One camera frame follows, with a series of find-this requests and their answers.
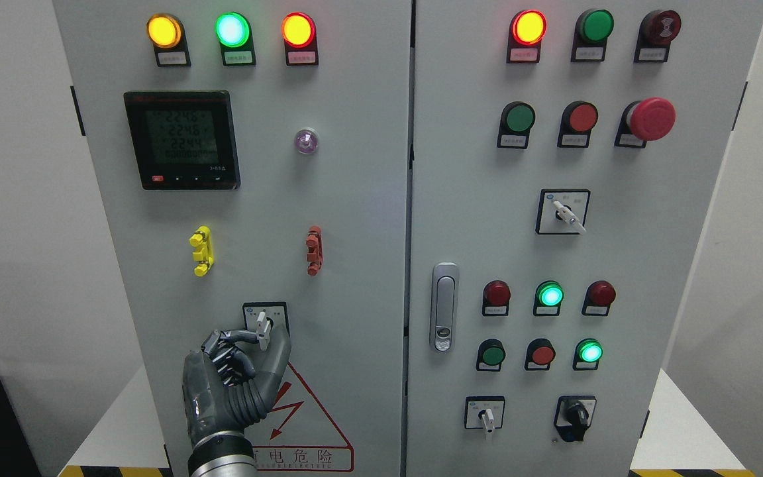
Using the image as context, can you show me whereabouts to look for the dark red lamp left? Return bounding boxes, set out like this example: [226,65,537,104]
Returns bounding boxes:
[482,279,511,317]

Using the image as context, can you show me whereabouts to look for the left grey cabinet door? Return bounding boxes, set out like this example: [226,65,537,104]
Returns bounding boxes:
[54,1,411,476]

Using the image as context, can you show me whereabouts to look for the red electric hazard warning sticker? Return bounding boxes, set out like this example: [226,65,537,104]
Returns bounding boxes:
[246,364,355,473]

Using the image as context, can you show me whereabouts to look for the right grey cabinet door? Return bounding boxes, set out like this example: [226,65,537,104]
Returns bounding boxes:
[405,1,763,476]

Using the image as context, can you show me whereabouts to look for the dark red buzzer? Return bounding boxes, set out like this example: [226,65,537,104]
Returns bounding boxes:
[633,9,682,64]

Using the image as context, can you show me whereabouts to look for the grey cabinet door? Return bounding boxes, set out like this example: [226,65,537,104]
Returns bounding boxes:
[54,1,411,476]
[405,1,763,476]

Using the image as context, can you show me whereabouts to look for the white rotary switch lower right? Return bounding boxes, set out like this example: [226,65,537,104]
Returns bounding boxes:
[464,396,505,437]

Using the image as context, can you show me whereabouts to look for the yellow indicator lamp top left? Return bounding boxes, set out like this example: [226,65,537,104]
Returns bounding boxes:
[146,13,191,67]

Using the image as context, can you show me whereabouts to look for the grey robotic humanoid hand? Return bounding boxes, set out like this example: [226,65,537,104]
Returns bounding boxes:
[182,326,291,447]

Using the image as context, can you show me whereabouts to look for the green push button upper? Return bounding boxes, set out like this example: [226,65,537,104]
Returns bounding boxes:
[496,101,536,149]

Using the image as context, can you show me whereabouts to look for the red push button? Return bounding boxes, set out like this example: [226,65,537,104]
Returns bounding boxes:
[523,338,556,371]
[557,101,599,148]

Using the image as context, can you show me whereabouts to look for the white rotary light switch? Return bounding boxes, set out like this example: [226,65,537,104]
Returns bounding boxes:
[242,301,289,351]

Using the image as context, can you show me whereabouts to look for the red lit lamp right door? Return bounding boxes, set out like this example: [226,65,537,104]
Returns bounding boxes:
[506,9,547,64]

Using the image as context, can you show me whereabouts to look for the black rotary selector knob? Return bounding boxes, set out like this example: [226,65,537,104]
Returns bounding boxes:
[553,395,597,442]

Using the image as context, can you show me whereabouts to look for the red push button lower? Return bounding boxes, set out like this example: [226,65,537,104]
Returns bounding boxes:
[523,338,556,371]

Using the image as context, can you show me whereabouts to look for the green push button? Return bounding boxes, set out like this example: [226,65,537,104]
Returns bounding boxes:
[476,339,506,372]
[496,101,536,149]

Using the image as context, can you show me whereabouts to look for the red emergency stop mushroom button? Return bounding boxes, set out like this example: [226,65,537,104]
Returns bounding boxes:
[614,97,676,149]

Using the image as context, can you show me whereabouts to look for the green lit button lower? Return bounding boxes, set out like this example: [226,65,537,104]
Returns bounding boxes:
[572,338,603,371]

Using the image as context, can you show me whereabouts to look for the dark red lamp right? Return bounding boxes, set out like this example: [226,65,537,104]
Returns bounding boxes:
[582,280,617,317]

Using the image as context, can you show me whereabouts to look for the red push button upper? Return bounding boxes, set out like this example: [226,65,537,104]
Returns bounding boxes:
[557,101,599,148]

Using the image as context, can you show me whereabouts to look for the green lit indicator lamp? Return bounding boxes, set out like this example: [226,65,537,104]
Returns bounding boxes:
[215,11,256,67]

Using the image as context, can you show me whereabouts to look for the clear small light bulb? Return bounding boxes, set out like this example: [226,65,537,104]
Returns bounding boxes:
[293,127,320,155]

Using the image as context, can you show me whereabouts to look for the dark green indicator lamp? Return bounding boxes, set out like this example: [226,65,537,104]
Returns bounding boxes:
[570,9,615,62]

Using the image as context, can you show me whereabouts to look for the red ringed lit indicator lamp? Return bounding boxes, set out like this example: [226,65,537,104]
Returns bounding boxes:
[281,11,319,66]

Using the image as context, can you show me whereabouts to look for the silver door lock handle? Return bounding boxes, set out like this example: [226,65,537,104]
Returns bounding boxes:
[429,262,460,352]

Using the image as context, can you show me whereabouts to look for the green lit lamp middle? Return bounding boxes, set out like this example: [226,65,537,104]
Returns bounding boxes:
[533,280,564,317]

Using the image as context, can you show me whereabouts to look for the green push button lower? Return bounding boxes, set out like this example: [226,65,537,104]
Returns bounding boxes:
[476,339,506,372]

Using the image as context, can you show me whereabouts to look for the white rotary switch right upper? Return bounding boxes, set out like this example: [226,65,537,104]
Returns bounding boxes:
[535,188,591,235]

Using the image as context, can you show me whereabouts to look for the black digital power meter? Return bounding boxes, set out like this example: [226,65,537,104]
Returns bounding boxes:
[123,90,241,190]

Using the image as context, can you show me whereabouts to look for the dark red lamp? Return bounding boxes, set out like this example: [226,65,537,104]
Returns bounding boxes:
[482,279,511,317]
[582,280,617,317]

